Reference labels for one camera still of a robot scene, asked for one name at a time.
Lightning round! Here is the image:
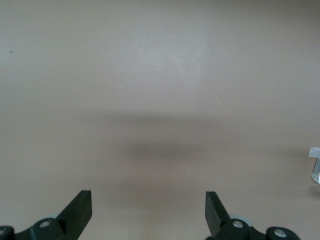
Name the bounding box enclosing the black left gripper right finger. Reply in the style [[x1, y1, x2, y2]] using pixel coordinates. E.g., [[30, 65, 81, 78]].
[[205, 191, 300, 240]]

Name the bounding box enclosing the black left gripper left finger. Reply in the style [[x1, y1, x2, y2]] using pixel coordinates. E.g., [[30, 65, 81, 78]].
[[0, 190, 93, 240]]

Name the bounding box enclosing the clear plastic egg carton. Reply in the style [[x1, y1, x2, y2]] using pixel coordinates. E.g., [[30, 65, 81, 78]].
[[308, 146, 320, 186]]

